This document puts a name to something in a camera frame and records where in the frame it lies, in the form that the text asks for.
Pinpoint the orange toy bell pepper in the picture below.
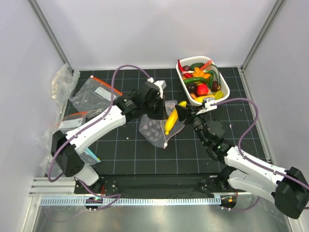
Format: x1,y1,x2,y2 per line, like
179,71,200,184
192,67,211,79

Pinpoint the red toy chili pepper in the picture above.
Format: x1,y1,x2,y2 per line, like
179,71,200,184
178,60,185,73

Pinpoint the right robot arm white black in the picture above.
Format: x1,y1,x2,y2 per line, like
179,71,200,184
176,105,309,219

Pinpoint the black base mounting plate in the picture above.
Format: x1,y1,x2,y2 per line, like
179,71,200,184
89,173,236,199

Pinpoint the yellow toy banana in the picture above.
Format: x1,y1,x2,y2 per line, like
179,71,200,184
164,101,187,136

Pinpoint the orange-zip bag lower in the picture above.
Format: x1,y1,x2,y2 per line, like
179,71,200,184
36,112,87,150

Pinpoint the orange-zip bag upper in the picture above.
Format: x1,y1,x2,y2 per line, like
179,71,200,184
70,76,112,118

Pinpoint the crumpled clear bag at wall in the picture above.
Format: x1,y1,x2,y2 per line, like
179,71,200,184
51,63,80,104

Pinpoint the white perforated plastic basket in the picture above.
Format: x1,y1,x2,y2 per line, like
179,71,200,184
176,56,230,106

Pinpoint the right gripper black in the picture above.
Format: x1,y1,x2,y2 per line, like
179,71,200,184
175,103,209,145

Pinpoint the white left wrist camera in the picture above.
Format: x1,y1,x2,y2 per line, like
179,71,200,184
147,77,167,99

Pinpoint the perforated aluminium rail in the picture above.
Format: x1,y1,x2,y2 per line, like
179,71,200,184
40,195,221,206

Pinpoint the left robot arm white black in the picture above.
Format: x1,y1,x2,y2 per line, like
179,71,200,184
51,80,168,193

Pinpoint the orange-zip bag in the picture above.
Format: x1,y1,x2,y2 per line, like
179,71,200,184
36,112,87,150
70,76,112,118

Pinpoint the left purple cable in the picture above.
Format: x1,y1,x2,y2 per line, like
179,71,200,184
47,64,154,209

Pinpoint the red toy strawberry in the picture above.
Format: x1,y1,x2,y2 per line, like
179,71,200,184
197,84,209,96

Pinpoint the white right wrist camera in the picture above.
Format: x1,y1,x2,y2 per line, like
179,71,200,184
197,97,217,115

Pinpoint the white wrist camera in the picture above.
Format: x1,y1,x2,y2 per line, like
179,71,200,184
147,77,167,99
197,97,217,115

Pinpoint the blue-zip clear bag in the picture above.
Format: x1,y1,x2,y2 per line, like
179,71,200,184
84,148,101,166

